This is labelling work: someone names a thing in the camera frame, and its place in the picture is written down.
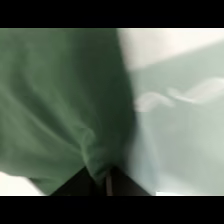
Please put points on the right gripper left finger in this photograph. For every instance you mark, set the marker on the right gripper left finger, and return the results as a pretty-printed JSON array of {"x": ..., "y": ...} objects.
[{"x": 78, "y": 185}]

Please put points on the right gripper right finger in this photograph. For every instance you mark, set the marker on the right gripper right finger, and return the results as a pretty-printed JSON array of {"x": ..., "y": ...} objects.
[{"x": 128, "y": 185}]

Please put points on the green T-shirt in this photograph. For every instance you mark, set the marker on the green T-shirt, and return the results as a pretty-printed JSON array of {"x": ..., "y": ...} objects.
[{"x": 56, "y": 100}]

